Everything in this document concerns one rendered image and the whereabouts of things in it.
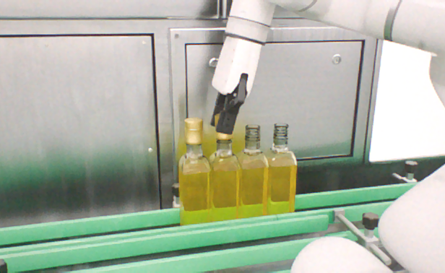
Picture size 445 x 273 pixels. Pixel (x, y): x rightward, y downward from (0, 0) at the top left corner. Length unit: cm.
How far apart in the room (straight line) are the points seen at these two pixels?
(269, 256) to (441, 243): 39
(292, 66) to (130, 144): 40
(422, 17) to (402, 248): 30
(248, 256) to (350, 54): 51
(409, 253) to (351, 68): 62
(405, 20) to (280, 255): 42
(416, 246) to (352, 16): 42
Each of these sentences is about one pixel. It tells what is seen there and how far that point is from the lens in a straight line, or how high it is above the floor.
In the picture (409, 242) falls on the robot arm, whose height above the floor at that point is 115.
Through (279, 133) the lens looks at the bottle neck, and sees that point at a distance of 78.
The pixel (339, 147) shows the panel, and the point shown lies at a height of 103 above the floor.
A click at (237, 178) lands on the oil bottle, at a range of 77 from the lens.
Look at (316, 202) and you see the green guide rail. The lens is 94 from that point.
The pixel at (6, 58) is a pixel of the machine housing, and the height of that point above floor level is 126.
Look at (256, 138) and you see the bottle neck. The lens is 77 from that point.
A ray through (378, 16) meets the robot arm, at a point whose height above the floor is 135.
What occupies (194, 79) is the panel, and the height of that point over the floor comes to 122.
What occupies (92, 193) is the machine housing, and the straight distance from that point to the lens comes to 96.
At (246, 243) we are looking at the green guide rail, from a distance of 81.
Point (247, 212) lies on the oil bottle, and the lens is 81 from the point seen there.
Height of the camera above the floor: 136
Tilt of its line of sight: 17 degrees down
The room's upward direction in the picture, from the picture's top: straight up
